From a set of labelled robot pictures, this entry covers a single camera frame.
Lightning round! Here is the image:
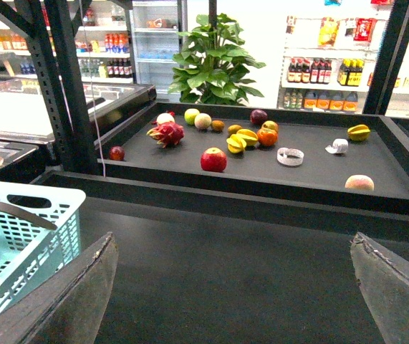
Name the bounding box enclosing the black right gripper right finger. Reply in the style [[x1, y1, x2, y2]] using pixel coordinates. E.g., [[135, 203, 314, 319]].
[[350, 232, 409, 343]]

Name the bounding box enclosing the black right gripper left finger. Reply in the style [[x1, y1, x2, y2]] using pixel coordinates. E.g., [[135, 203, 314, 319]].
[[0, 232, 118, 343]]

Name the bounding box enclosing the light blue plastic basket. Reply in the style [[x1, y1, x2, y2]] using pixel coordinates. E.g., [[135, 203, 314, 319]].
[[0, 182, 86, 313]]

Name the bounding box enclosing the red green mango fruit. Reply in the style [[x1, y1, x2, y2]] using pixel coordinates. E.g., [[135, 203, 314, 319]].
[[261, 120, 279, 133]]

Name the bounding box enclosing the pink peach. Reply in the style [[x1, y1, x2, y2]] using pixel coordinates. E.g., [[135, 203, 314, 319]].
[[345, 175, 375, 191]]

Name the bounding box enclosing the black display tray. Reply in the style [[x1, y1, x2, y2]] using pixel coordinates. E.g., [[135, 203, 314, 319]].
[[98, 102, 409, 215]]

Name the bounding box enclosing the small dark red plum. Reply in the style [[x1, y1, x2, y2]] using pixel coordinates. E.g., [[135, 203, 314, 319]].
[[109, 145, 125, 161]]

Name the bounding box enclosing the yellow starfruit far right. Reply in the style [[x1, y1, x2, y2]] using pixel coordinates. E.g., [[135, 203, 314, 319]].
[[347, 124, 371, 142]]

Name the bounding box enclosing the yellow starfruit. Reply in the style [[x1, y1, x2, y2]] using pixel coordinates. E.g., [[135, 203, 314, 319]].
[[347, 124, 371, 142], [226, 134, 246, 154], [236, 128, 259, 146]]

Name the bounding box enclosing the pink dragon fruit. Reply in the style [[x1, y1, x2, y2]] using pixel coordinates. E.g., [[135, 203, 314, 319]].
[[146, 122, 184, 148]]

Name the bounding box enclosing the red apple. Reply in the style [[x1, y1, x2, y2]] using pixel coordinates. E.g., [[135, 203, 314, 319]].
[[200, 147, 227, 173]]

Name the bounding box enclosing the orange persimmon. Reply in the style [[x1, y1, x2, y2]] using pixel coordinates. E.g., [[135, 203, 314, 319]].
[[256, 128, 278, 147]]

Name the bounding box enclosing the white round fruit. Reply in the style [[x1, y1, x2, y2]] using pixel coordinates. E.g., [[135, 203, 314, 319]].
[[156, 113, 175, 125]]

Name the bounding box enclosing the yellow starfruit behind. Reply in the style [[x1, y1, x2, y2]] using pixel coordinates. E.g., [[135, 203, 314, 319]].
[[236, 128, 259, 146]]

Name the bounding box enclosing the yellow starfruit front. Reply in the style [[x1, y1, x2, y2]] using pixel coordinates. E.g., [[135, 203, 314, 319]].
[[226, 134, 246, 154]]

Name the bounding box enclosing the green apple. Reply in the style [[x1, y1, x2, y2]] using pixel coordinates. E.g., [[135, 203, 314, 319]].
[[184, 108, 201, 125]]

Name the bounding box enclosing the tan round melon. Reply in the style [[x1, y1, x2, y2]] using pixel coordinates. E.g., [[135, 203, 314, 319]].
[[194, 113, 212, 130]]

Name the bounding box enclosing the dark purple fruit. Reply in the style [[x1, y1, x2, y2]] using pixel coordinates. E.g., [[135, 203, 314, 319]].
[[250, 109, 268, 125]]

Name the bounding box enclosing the brown kiwi left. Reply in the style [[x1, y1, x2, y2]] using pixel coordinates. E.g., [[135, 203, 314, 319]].
[[211, 120, 225, 133]]

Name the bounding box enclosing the brown kiwi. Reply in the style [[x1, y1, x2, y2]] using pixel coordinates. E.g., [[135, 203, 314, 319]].
[[211, 120, 225, 133], [228, 125, 242, 136]]

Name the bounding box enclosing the brown kiwi right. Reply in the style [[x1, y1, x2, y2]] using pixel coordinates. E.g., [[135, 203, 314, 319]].
[[228, 125, 242, 136]]

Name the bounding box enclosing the white shelf with bottles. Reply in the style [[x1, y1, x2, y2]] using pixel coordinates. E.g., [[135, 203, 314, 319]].
[[277, 15, 377, 113]]

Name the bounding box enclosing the right black pillar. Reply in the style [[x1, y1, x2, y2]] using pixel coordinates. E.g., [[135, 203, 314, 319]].
[[362, 0, 409, 115]]

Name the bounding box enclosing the green potted plant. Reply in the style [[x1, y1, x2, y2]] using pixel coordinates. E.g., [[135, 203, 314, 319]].
[[168, 14, 266, 106]]

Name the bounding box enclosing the glass door refrigerator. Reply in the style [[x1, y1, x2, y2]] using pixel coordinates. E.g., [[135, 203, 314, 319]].
[[129, 1, 187, 102]]

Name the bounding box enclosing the clear tape ring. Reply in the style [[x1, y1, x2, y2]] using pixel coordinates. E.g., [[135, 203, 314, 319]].
[[276, 147, 305, 168]]

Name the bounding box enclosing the black metal rack post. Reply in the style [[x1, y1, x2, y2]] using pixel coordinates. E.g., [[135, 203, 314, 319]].
[[0, 1, 100, 174]]

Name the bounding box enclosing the white hanging cable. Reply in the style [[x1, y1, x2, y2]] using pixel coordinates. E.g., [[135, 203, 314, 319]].
[[77, 0, 107, 178]]

